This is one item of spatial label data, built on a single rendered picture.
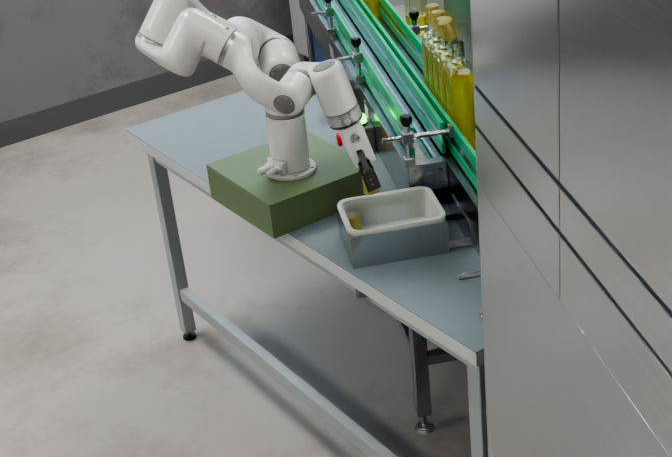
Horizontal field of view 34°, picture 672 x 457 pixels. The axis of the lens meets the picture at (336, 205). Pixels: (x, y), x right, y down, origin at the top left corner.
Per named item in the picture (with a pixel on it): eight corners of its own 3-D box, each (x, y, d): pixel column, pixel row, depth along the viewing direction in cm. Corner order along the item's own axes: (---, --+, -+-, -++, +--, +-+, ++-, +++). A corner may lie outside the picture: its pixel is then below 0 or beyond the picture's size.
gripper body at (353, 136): (364, 116, 231) (382, 161, 236) (355, 100, 240) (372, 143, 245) (332, 130, 231) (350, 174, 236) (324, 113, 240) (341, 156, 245)
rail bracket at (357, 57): (365, 84, 309) (361, 39, 302) (340, 88, 308) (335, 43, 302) (363, 80, 312) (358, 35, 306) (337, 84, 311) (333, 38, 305)
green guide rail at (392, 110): (415, 158, 260) (413, 127, 256) (411, 159, 259) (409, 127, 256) (304, -24, 414) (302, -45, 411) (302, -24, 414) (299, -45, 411)
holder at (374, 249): (473, 248, 246) (471, 217, 243) (353, 269, 243) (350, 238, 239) (452, 215, 261) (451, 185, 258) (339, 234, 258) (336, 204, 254)
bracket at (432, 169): (449, 188, 259) (448, 161, 256) (410, 194, 258) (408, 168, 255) (445, 182, 263) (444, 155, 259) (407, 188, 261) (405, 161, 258)
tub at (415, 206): (450, 251, 245) (448, 216, 241) (352, 268, 242) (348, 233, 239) (430, 216, 260) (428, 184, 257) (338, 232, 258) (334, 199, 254)
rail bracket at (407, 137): (455, 160, 257) (453, 110, 251) (385, 171, 255) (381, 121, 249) (452, 155, 259) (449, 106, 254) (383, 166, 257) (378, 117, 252)
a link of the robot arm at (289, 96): (231, 53, 242) (315, 97, 241) (206, 81, 233) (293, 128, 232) (241, 23, 236) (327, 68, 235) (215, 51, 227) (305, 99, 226)
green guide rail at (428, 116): (446, 153, 260) (444, 122, 257) (442, 154, 260) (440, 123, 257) (323, -27, 415) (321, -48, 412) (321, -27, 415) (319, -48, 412)
